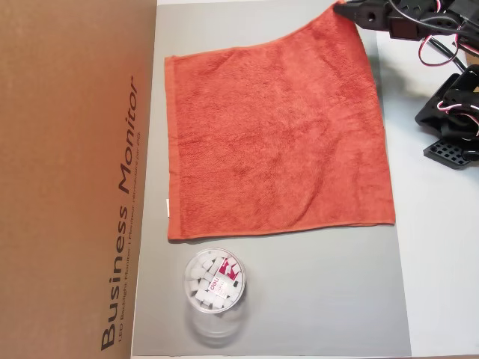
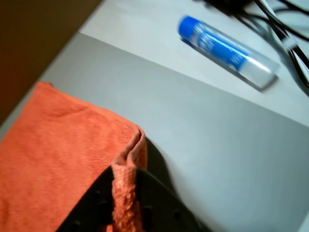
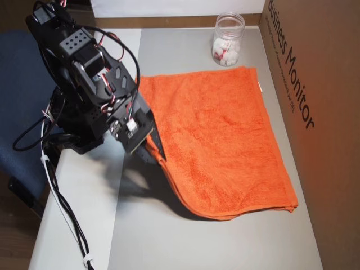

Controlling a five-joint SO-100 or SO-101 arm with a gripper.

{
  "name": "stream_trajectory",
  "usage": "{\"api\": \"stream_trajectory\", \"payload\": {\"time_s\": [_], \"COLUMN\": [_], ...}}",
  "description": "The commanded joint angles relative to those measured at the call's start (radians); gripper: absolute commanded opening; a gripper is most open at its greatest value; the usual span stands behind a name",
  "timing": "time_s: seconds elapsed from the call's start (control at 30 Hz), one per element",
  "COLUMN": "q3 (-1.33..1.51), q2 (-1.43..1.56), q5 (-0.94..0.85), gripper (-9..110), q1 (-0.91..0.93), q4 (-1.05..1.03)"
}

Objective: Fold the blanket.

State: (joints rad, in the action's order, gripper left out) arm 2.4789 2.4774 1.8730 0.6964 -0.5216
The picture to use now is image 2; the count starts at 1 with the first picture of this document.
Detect cardboard monitor box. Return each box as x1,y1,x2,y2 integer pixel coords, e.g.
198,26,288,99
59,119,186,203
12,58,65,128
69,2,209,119
0,0,103,128

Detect orange terry towel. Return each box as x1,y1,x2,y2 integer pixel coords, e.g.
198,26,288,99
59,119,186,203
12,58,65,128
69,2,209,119
0,81,148,232

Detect grey table mat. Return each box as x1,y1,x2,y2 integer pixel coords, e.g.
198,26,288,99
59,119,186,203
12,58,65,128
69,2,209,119
0,32,309,232

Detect blue clear plastic bottle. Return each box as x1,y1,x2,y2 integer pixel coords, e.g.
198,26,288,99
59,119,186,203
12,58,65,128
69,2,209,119
178,14,281,91

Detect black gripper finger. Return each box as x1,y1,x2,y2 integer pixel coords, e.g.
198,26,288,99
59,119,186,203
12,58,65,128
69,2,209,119
56,166,115,232
135,168,213,232

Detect white cable tie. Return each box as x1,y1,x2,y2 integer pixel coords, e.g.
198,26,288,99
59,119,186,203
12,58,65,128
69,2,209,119
282,38,298,52

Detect black cable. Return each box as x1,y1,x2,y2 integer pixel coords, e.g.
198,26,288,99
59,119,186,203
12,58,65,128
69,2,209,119
200,0,309,95

